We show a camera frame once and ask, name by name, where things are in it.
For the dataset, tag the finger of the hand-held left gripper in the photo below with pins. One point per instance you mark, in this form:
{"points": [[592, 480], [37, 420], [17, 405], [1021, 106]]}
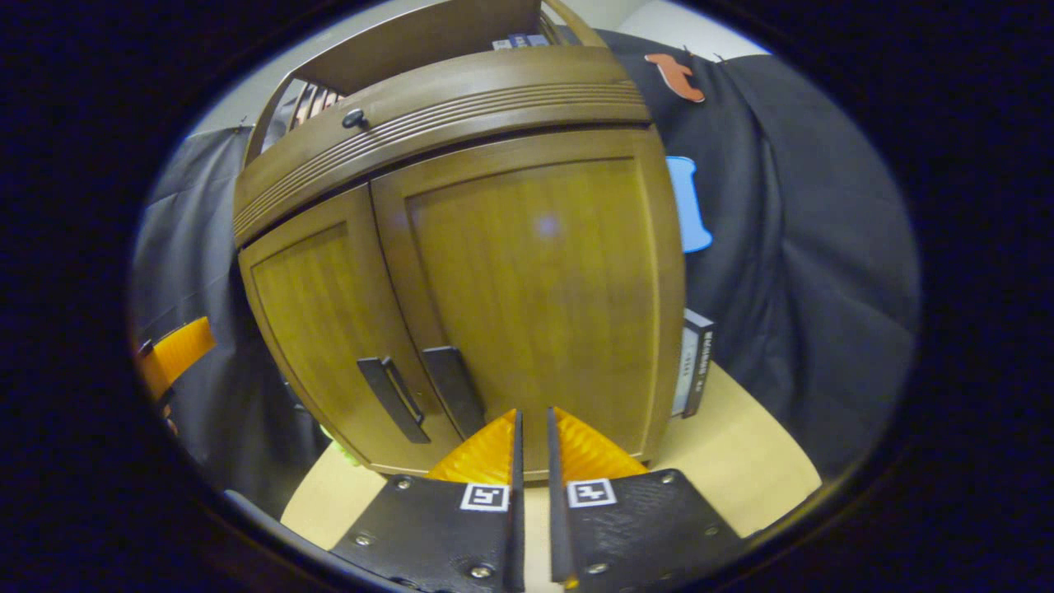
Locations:
{"points": [[185, 346]]}

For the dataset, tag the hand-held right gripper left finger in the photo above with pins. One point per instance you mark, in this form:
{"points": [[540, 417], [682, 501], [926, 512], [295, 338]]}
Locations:
{"points": [[445, 527]]}

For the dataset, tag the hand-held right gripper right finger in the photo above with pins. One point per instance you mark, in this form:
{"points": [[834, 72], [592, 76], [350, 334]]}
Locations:
{"points": [[642, 527]]}

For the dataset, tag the wooden shoe cabinet door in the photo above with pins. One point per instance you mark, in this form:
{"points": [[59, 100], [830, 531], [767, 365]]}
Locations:
{"points": [[535, 288], [321, 313]]}

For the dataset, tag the wooden double-door shoe cabinet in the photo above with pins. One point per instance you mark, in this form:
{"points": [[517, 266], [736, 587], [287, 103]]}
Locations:
{"points": [[428, 58]]}

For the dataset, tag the wooden cabinet drawer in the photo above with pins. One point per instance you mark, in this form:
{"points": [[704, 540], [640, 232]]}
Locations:
{"points": [[461, 107]]}

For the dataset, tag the green plush toy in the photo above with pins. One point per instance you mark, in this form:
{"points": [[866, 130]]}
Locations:
{"points": [[344, 451]]}

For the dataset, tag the black and white box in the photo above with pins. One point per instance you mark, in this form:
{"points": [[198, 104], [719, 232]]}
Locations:
{"points": [[696, 362]]}

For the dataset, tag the black round drawer knob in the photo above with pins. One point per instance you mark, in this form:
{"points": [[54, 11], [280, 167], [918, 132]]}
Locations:
{"points": [[354, 119]]}

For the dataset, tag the black backdrop cloth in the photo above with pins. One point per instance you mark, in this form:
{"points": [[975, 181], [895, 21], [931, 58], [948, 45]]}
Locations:
{"points": [[807, 247]]}

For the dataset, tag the dark blue book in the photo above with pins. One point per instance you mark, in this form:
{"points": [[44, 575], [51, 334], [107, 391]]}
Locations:
{"points": [[518, 39]]}

